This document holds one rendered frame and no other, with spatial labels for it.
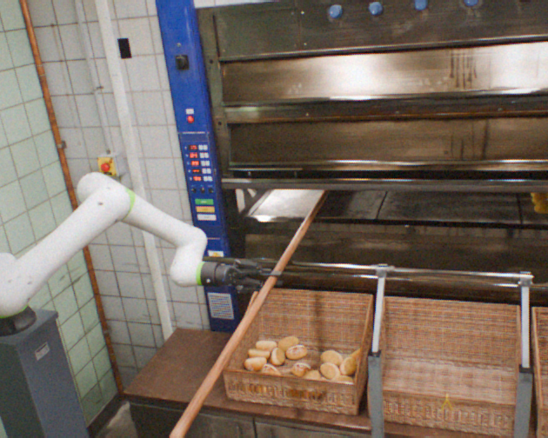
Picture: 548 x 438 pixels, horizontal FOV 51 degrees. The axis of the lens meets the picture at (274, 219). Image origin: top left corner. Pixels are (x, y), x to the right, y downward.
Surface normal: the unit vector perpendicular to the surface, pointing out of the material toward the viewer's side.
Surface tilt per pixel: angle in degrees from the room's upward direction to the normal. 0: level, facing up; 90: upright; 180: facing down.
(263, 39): 91
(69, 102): 90
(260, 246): 70
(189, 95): 90
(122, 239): 90
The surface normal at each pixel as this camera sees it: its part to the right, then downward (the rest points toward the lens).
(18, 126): 0.95, 0.03
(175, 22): -0.32, 0.39
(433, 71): -0.33, 0.05
